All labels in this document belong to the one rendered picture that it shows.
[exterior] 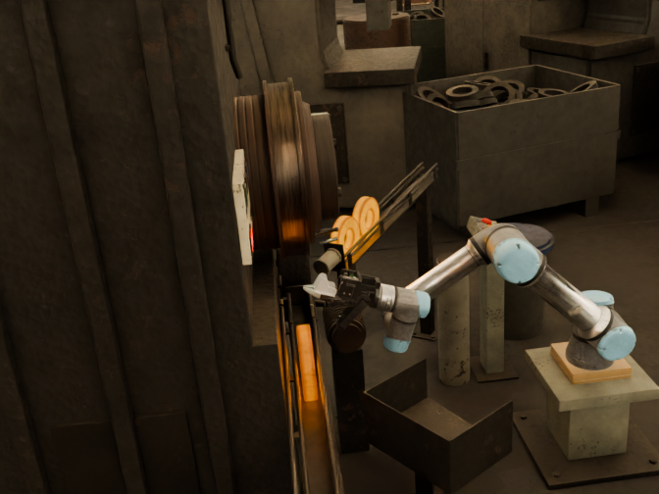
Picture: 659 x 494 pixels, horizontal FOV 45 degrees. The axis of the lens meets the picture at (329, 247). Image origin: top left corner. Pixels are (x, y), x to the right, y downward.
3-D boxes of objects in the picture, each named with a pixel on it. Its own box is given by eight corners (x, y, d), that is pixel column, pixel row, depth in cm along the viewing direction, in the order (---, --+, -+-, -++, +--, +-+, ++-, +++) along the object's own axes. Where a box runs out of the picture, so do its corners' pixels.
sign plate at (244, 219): (242, 266, 166) (231, 183, 160) (243, 222, 190) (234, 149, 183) (253, 264, 167) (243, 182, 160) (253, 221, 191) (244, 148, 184)
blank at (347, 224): (327, 227, 262) (335, 228, 260) (348, 207, 273) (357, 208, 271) (332, 268, 269) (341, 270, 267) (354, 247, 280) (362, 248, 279)
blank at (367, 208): (348, 208, 273) (357, 209, 271) (369, 188, 284) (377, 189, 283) (354, 247, 280) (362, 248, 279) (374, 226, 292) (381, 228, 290)
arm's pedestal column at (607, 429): (615, 403, 290) (620, 341, 280) (671, 473, 253) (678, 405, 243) (508, 417, 287) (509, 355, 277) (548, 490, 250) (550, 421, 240)
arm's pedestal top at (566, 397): (614, 348, 276) (615, 338, 274) (659, 399, 246) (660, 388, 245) (524, 359, 273) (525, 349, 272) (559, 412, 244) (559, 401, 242)
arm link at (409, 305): (426, 325, 228) (433, 300, 224) (388, 319, 226) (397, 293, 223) (421, 313, 235) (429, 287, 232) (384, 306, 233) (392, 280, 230)
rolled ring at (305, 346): (319, 414, 194) (305, 415, 194) (311, 349, 206) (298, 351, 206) (316, 375, 180) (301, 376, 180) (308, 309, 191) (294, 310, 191)
